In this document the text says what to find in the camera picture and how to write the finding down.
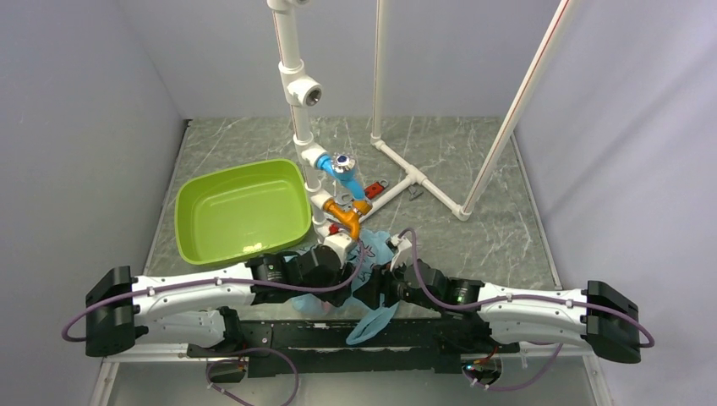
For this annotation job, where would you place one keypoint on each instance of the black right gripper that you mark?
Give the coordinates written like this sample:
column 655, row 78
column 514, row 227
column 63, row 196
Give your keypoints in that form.
column 380, row 281

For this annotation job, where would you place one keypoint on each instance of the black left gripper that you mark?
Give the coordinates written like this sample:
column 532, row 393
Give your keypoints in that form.
column 337, row 296

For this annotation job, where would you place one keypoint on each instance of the blue printed plastic bag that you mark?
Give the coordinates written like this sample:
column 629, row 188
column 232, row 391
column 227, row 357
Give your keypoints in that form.
column 372, row 322

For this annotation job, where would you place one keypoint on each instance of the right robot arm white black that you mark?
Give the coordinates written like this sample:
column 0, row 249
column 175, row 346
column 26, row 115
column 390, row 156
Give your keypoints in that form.
column 597, row 317

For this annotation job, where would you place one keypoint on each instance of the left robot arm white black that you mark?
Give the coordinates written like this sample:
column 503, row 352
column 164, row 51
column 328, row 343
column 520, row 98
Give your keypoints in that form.
column 201, row 309

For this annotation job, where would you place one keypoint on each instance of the orange plastic faucet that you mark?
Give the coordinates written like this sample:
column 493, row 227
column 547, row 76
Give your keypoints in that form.
column 349, row 218

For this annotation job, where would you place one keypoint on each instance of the red grey pipe wrench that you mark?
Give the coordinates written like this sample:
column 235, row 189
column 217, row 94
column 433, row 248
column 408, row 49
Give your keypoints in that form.
column 375, row 189

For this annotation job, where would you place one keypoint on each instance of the small grey clip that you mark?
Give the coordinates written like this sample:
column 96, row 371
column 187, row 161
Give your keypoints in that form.
column 414, row 193

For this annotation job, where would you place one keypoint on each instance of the blue plastic faucet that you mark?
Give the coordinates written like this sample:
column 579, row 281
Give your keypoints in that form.
column 342, row 167

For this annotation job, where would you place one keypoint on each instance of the green plastic basin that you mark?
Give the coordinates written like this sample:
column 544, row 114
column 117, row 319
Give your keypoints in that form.
column 240, row 212

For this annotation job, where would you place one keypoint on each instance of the thin white rear pipe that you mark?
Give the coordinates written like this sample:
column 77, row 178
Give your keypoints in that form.
column 382, row 15

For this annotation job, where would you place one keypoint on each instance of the white vertical pipe with fittings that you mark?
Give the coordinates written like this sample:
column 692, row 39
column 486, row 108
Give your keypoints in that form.
column 301, row 92

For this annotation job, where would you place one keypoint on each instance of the white slanted pipe red stripe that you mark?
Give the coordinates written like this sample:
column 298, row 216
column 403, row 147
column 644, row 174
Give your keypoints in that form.
column 547, row 48

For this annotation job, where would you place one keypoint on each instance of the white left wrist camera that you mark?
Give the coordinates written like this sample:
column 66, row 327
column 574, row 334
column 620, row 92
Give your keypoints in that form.
column 339, row 240

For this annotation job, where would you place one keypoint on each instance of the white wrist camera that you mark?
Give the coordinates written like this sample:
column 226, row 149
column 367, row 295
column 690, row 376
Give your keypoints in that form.
column 339, row 240
column 402, row 249

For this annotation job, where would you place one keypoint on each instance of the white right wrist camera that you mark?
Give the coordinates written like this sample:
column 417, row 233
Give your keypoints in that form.
column 402, row 249

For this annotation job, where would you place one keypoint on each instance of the white floor pipe frame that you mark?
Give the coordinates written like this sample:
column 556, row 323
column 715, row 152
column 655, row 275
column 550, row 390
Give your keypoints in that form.
column 412, row 177

